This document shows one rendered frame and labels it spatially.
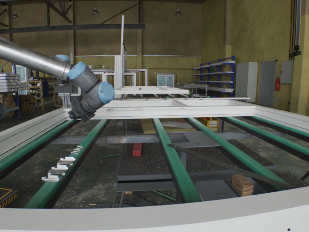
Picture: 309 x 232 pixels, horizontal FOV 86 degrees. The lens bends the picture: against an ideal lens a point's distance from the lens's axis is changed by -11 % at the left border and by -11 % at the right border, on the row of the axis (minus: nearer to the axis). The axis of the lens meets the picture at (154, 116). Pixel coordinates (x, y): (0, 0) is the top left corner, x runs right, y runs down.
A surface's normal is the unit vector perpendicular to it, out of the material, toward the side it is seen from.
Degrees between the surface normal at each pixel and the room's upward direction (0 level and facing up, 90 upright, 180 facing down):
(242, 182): 0
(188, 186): 0
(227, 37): 90
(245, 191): 90
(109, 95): 69
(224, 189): 0
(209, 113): 90
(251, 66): 90
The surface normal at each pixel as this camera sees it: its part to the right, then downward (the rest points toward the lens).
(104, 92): 0.80, -0.26
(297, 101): -1.00, 0.02
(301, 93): 0.09, 0.19
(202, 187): 0.00, -0.98
